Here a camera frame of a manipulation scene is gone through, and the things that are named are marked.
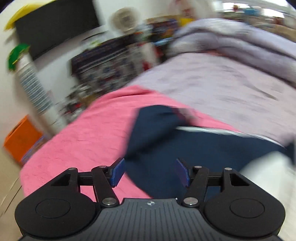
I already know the white and navy zip jacket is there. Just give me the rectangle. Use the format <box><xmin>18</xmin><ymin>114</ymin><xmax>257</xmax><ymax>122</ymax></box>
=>
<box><xmin>125</xmin><ymin>105</ymin><xmax>295</xmax><ymax>238</ymax></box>

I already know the pink bunny print blanket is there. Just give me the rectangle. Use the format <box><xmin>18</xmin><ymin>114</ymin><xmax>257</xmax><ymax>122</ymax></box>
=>
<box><xmin>19</xmin><ymin>84</ymin><xmax>246</xmax><ymax>204</ymax></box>

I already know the white air conditioner column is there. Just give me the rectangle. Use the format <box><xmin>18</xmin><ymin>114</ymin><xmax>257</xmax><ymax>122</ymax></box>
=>
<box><xmin>8</xmin><ymin>44</ymin><xmax>67</xmax><ymax>135</ymax></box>

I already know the orange box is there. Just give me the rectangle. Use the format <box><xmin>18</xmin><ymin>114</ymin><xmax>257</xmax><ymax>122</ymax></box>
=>
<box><xmin>3</xmin><ymin>115</ymin><xmax>43</xmax><ymax>166</ymax></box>

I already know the purple bed sheet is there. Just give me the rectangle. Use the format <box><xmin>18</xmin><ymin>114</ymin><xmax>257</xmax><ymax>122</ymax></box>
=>
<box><xmin>132</xmin><ymin>53</ymin><xmax>295</xmax><ymax>142</ymax></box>

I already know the purple folded quilt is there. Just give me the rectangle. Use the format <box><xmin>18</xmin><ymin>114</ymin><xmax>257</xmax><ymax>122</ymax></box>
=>
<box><xmin>168</xmin><ymin>18</ymin><xmax>295</xmax><ymax>83</ymax></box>

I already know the white desk fan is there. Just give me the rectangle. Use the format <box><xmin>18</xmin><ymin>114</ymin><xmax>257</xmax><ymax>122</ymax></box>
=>
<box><xmin>110</xmin><ymin>7</ymin><xmax>139</xmax><ymax>34</ymax></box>

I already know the black wall television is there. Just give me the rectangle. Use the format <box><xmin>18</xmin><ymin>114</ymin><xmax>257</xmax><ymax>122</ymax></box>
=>
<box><xmin>15</xmin><ymin>0</ymin><xmax>100</xmax><ymax>60</ymax></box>

